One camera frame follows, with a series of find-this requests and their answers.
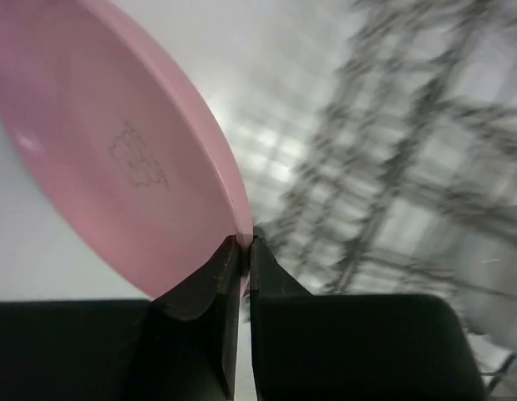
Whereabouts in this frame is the grey wire dish rack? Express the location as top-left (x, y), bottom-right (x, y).
top-left (269, 1), bottom-right (517, 390)

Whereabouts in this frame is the pink plastic plate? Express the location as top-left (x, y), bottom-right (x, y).
top-left (0, 1), bottom-right (252, 302)

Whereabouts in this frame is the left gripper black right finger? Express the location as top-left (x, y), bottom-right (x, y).
top-left (250, 237), bottom-right (486, 400)

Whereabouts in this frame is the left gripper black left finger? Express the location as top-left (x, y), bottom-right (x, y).
top-left (0, 237), bottom-right (241, 400)

